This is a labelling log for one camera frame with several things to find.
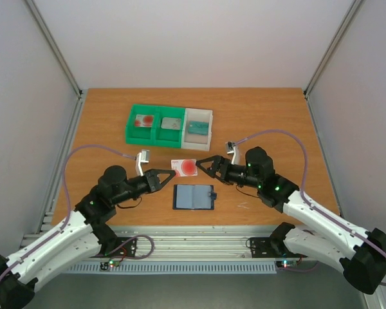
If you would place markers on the left green bin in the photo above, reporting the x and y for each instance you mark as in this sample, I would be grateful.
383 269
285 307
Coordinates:
139 135

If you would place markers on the red circle card stack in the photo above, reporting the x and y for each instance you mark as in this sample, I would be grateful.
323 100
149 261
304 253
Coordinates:
142 120

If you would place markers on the aluminium rail frame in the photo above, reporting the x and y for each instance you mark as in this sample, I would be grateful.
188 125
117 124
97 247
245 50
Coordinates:
198 243

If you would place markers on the left circuit board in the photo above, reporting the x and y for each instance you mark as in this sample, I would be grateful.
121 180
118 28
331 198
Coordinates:
109 265

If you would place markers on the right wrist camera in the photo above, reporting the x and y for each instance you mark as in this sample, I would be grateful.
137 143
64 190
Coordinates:
232 149

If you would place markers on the grey bird card stack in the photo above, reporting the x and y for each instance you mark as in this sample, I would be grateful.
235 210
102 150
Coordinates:
171 123

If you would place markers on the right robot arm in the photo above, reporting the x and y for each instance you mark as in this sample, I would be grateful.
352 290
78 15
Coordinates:
357 253

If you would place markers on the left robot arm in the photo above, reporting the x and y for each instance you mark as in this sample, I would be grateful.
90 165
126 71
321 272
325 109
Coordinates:
83 233

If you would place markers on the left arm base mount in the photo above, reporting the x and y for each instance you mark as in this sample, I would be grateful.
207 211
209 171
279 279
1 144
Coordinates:
121 246

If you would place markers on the teal card stack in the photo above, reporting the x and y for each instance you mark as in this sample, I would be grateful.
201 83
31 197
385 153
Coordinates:
198 128

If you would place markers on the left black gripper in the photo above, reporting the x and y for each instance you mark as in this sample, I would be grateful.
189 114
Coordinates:
154 183

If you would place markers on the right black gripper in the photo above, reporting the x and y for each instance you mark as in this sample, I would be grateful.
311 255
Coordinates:
219 168

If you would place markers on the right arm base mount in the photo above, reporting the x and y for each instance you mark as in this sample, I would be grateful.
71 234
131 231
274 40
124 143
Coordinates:
261 247

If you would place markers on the middle green bin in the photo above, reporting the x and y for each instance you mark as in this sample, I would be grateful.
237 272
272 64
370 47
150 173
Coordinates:
166 137

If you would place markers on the circuit board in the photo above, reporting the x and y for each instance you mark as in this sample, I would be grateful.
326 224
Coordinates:
286 263
109 265

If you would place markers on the right circuit board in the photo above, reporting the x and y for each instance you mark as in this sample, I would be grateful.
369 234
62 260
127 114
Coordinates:
286 263

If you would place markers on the green bin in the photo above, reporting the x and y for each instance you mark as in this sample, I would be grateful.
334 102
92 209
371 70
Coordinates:
166 137
139 135

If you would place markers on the dark blue card holder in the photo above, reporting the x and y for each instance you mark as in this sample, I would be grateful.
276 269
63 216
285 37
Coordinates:
194 197

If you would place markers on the grey slotted cable duct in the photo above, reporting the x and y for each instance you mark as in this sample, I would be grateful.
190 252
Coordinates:
141 268

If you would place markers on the white bin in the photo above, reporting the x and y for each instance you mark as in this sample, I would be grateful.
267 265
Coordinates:
197 142

